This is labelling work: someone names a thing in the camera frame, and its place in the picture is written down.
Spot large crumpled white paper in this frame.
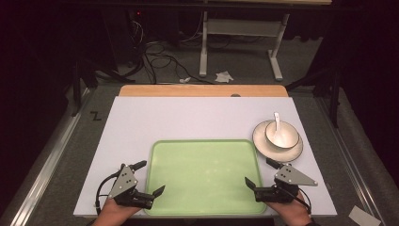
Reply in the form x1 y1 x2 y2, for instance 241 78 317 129
214 71 235 84

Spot person's left hand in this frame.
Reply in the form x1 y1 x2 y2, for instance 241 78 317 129
92 197 143 226

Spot metal floor rail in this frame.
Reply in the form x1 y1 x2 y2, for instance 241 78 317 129
314 96 388 226
8 88 96 226

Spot flat white paper sheet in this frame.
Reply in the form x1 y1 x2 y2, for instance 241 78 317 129
347 204 382 226

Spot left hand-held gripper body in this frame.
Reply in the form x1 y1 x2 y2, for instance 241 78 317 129
107 163 156 210

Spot green plastic tray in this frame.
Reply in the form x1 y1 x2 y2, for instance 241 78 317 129
144 138 268 218

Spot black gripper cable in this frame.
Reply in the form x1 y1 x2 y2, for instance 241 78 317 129
94 171 122 217
281 184 313 216

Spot white metal desk frame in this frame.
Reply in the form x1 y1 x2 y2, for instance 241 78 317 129
199 10 292 82

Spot black floor cables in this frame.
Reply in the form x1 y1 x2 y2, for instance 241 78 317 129
126 18 218 86

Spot person's right hand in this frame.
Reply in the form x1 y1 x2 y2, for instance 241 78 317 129
265 191 312 226

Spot white table board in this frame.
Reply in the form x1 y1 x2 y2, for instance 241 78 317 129
72 95 339 218

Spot white plate with dark rim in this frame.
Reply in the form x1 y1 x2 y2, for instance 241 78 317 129
251 119 305 164

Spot white bowl with dark rim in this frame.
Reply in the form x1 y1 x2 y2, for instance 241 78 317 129
264 120 301 151

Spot wooden table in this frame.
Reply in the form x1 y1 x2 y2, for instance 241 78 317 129
118 83 290 98

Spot black stand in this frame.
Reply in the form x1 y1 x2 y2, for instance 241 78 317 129
284 61 343 129
69 58 127 118

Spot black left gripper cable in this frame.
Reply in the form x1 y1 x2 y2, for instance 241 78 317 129
94 171 122 217

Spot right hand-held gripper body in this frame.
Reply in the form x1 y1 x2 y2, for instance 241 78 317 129
253 165 319 204

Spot white ceramic spoon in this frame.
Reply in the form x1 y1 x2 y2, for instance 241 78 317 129
271 111 285 146

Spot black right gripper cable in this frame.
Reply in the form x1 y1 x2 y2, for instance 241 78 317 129
281 184 313 216

